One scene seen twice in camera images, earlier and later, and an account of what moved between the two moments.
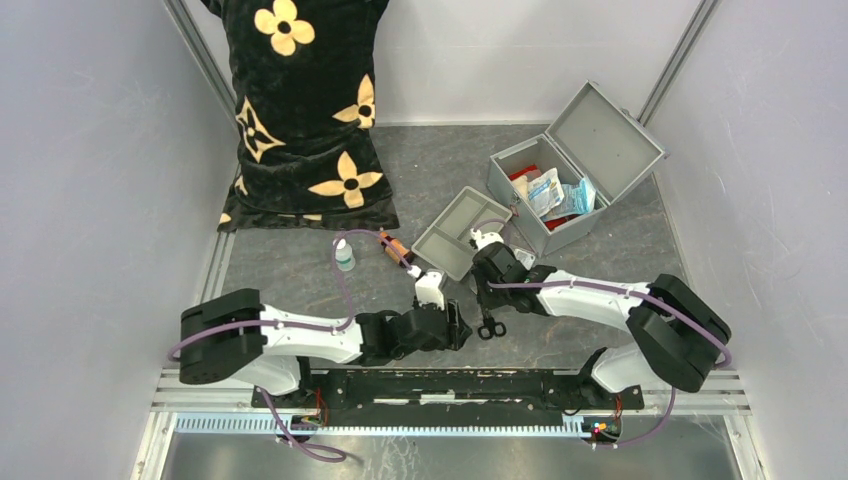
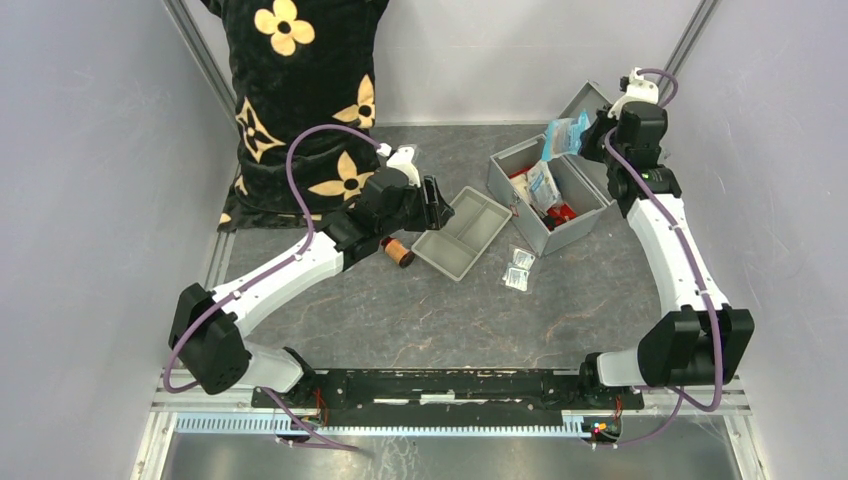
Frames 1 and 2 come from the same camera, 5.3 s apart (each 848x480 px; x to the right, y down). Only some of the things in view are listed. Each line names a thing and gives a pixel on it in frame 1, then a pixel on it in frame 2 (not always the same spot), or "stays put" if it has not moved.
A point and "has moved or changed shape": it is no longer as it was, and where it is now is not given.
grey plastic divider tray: (447, 244) stays put
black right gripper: (483, 297) to (588, 147)
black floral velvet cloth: (309, 156) stays put
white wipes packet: (544, 189) has moved or changed shape
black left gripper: (457, 331) to (431, 214)
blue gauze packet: (579, 198) to (563, 134)
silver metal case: (593, 138) stays put
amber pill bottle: (404, 251) stays put
